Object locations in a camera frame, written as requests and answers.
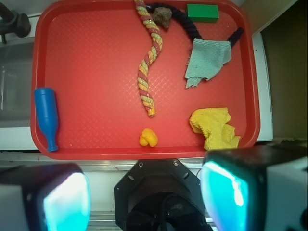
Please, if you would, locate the brown rock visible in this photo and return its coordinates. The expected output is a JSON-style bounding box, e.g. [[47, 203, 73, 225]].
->
[[153, 7, 172, 30]]

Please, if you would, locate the green rectangular block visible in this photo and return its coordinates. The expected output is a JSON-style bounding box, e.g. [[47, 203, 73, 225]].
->
[[187, 4, 219, 23]]

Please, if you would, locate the blue plastic bottle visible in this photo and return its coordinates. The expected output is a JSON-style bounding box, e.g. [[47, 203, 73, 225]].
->
[[34, 88, 59, 152]]

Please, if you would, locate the black clamp knob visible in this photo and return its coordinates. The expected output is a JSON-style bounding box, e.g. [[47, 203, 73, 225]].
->
[[0, 2, 31, 45]]

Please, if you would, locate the red plastic tray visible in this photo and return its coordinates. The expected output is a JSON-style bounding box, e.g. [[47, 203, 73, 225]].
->
[[31, 0, 260, 160]]

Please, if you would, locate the red yellow twisted rope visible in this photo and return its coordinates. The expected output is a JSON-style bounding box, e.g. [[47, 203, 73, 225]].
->
[[134, 0, 164, 118]]

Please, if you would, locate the small yellow rubber duck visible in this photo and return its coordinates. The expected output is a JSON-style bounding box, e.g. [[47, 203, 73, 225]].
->
[[139, 128, 158, 147]]

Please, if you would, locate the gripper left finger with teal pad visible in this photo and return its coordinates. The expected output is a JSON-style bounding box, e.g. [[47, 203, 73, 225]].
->
[[0, 163, 91, 231]]

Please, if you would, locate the yellow cloth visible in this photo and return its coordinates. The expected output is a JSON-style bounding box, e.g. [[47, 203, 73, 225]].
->
[[189, 107, 241, 151]]

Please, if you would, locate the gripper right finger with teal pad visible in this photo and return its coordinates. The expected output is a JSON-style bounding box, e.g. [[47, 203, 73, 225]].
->
[[200, 145, 308, 231]]

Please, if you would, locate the grey-green cloth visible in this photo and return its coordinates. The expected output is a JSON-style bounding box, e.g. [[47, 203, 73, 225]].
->
[[184, 38, 231, 89]]

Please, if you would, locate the dark navy rope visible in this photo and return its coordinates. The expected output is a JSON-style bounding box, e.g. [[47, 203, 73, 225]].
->
[[145, 2, 244, 50]]

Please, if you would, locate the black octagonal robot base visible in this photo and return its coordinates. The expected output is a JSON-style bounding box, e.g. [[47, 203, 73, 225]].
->
[[114, 159, 213, 231]]

